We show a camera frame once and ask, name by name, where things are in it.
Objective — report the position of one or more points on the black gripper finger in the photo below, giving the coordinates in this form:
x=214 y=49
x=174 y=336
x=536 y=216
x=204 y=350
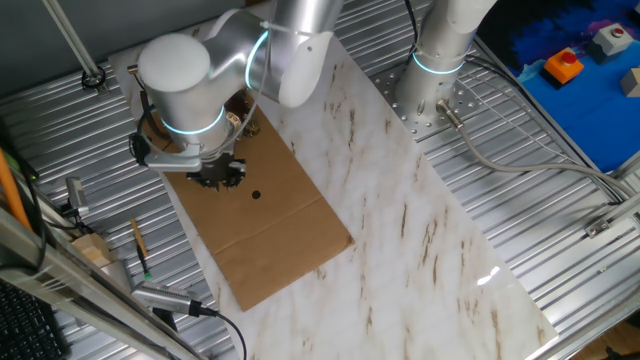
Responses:
x=237 y=181
x=212 y=185

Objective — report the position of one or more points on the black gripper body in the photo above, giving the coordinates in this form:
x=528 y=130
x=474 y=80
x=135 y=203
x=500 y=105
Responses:
x=215 y=172

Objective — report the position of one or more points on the light wooden stick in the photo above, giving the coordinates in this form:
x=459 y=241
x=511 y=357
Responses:
x=139 y=237

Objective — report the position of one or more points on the white Flexiv robot arm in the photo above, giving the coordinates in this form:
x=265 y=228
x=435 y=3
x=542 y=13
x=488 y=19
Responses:
x=190 y=85

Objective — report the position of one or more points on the red and brass rotary phone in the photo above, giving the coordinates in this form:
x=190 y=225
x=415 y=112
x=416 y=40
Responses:
x=245 y=117

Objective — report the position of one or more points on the brass and red phone handset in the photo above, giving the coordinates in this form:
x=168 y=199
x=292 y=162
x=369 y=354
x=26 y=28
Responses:
x=135 y=72

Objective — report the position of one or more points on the brown cardboard sheet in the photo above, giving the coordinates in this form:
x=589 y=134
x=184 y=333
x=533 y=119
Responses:
x=260 y=235

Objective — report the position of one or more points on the green capped black screwdriver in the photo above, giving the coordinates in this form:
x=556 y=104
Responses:
x=144 y=262

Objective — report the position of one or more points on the flat silver metal box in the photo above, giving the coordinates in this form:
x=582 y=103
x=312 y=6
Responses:
x=117 y=277

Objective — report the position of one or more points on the small cardboard box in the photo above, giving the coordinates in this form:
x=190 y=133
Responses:
x=92 y=247

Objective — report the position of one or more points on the white marble pattern board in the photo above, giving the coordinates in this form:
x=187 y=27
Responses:
x=400 y=250

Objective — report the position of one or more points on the orange tube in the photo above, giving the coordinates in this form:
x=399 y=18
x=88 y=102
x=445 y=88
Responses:
x=10 y=190

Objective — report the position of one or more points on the black keyboard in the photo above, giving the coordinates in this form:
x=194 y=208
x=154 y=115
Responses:
x=25 y=325

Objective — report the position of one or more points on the orange emergency stop box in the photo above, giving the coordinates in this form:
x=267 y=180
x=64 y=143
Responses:
x=562 y=65

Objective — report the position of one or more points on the blue mat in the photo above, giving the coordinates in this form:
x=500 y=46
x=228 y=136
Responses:
x=600 y=125

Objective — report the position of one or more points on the grey emergency stop box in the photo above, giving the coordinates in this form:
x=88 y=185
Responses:
x=607 y=40

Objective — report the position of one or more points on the beige box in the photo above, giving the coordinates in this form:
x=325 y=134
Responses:
x=632 y=82

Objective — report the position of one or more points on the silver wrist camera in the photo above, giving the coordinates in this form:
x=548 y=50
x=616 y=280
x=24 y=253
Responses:
x=172 y=161

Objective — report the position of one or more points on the ribbed silver camera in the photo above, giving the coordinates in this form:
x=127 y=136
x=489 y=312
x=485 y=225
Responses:
x=165 y=297

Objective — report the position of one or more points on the small grey camera on bracket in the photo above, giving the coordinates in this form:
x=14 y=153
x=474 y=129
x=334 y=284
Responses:
x=76 y=195

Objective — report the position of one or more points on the aluminium frame beam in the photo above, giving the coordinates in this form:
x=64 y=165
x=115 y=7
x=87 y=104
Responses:
x=75 y=290

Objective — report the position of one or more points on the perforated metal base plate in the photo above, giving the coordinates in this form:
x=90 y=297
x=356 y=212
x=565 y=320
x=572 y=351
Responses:
x=395 y=105

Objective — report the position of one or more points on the aluminium frame pole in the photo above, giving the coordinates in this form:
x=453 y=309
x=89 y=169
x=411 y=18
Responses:
x=70 y=35

